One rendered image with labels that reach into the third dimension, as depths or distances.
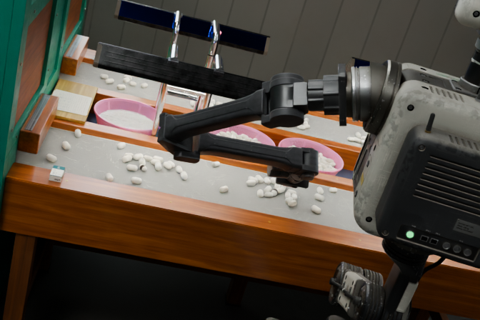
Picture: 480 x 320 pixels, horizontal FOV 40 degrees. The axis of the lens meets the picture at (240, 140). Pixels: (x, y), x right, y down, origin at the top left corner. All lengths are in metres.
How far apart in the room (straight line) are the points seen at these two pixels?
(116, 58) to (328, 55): 2.04
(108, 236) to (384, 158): 0.98
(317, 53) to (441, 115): 2.63
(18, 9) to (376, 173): 0.96
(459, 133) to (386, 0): 2.56
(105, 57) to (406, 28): 2.20
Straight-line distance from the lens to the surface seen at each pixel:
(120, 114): 2.59
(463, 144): 1.34
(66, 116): 2.40
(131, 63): 2.13
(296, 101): 1.44
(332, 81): 1.44
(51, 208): 2.04
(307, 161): 1.88
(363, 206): 1.44
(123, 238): 2.06
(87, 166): 2.18
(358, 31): 3.92
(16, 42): 1.80
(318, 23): 3.91
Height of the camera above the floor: 1.81
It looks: 24 degrees down
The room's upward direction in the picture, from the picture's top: 17 degrees clockwise
